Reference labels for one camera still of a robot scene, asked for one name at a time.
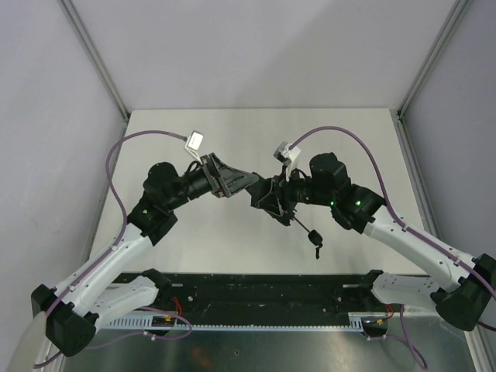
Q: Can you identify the black folding umbrella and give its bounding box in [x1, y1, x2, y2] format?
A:
[246, 176, 323, 260]

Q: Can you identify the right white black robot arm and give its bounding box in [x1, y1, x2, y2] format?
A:
[248, 153, 495, 331]

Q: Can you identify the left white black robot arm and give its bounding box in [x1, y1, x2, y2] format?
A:
[31, 153, 259, 357]

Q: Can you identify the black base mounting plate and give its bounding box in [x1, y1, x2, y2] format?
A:
[152, 274, 388, 328]

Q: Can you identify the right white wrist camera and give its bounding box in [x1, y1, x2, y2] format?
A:
[274, 142, 301, 181]

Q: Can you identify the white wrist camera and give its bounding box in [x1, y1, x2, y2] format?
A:
[184, 130, 205, 162]
[274, 142, 301, 181]

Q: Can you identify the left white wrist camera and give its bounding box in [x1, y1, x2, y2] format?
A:
[184, 130, 205, 162]

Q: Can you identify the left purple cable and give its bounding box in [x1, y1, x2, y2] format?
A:
[33, 130, 187, 369]

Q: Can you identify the purple cable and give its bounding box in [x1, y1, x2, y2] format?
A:
[33, 130, 187, 369]
[288, 126, 496, 299]

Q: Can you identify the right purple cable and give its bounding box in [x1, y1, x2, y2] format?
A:
[288, 126, 496, 299]

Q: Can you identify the right aluminium frame post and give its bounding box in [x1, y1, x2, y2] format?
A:
[397, 0, 472, 117]

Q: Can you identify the aluminium frame post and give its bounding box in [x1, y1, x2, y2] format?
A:
[56, 0, 130, 122]
[397, 0, 472, 117]

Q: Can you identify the grey slotted cable duct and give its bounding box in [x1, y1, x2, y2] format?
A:
[96, 314, 367, 330]

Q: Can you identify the left aluminium frame post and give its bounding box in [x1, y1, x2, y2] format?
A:
[56, 0, 130, 122]

